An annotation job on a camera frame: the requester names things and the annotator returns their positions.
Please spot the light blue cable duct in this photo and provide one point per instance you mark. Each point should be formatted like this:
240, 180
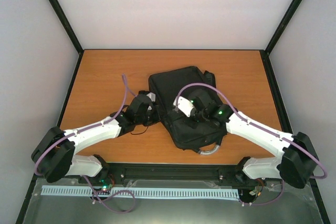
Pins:
142, 193

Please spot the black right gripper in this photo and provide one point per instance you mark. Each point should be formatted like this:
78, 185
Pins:
193, 124

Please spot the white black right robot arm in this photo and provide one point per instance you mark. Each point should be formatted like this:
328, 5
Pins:
294, 158

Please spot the black left frame post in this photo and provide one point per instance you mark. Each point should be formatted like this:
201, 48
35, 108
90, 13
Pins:
55, 4

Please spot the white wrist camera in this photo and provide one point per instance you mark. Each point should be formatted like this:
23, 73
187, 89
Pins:
185, 106
150, 100

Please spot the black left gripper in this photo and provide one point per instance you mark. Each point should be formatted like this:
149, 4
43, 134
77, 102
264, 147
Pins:
157, 117

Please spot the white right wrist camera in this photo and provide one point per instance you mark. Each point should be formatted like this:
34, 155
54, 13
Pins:
185, 106

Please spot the black frame post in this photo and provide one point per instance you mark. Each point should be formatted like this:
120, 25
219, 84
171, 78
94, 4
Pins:
291, 10
55, 4

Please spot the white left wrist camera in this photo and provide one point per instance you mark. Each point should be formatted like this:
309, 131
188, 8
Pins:
150, 100

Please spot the black right frame post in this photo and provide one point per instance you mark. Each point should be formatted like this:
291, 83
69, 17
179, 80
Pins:
291, 10

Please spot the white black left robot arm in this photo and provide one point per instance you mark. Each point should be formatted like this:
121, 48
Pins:
56, 156

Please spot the small green lit circuit board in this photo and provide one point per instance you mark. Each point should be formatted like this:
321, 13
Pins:
105, 186

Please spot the black student backpack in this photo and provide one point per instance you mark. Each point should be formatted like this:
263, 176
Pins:
190, 83

